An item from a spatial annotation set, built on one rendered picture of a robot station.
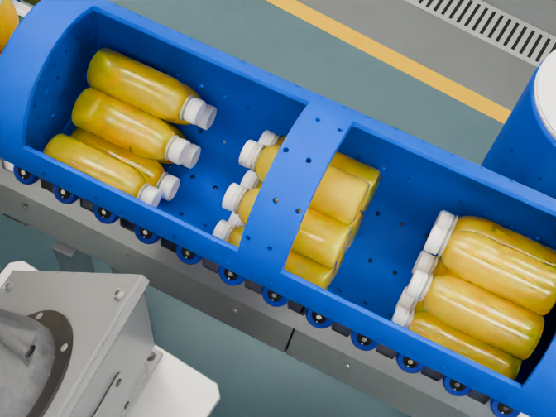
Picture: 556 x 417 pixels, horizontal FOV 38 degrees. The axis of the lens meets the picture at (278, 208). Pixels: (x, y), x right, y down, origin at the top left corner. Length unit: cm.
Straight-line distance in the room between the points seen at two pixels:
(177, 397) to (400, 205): 50
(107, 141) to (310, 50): 153
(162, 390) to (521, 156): 80
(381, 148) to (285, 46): 153
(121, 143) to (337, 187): 35
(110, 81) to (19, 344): 55
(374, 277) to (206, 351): 101
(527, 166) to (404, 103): 122
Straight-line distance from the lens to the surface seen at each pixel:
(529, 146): 145
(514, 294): 110
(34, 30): 116
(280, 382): 219
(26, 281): 96
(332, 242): 109
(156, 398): 98
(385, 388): 130
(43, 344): 79
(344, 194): 108
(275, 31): 277
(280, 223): 102
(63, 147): 123
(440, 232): 110
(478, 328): 110
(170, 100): 121
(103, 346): 76
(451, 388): 123
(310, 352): 130
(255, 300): 126
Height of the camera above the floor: 210
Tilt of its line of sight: 62 degrees down
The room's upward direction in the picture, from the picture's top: 9 degrees clockwise
